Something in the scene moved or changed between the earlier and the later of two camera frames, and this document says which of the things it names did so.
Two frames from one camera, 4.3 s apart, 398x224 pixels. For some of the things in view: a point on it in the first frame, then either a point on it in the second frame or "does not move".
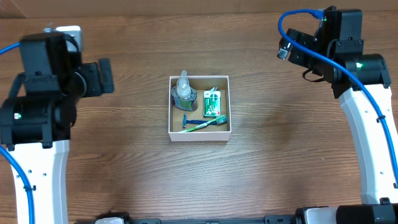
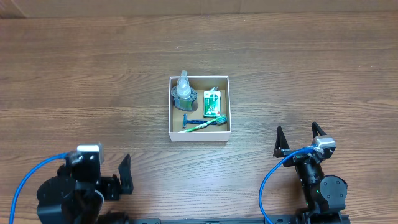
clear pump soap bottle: (184, 97) does not move
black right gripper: (300, 60) -> (282, 148)
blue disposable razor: (185, 121) does not move
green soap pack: (212, 102) does not move
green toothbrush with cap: (219, 120) does not move
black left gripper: (95, 88) -> (109, 185)
